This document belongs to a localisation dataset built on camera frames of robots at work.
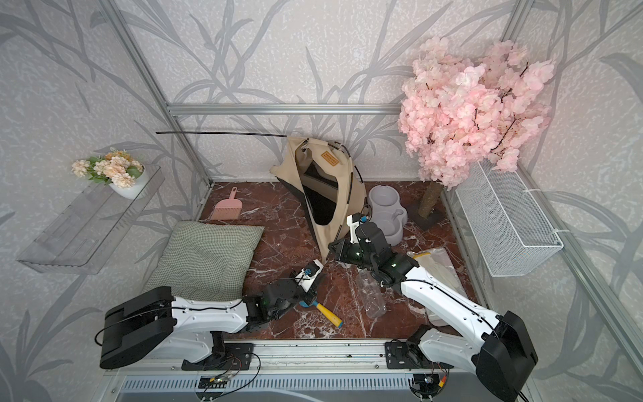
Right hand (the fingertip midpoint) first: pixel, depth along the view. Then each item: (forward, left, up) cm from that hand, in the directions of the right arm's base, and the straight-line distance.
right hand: (327, 245), depth 76 cm
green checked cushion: (+4, +46, -17) cm, 49 cm away
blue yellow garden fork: (-17, -2, -18) cm, 25 cm away
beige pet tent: (+40, +2, -12) cm, 42 cm away
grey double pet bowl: (+27, -23, -18) cm, 40 cm away
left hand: (-5, +2, -9) cm, 11 cm away
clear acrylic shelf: (-2, +65, +11) cm, 66 cm away
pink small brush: (+31, +46, -20) cm, 58 cm away
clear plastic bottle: (-9, -15, -21) cm, 28 cm away
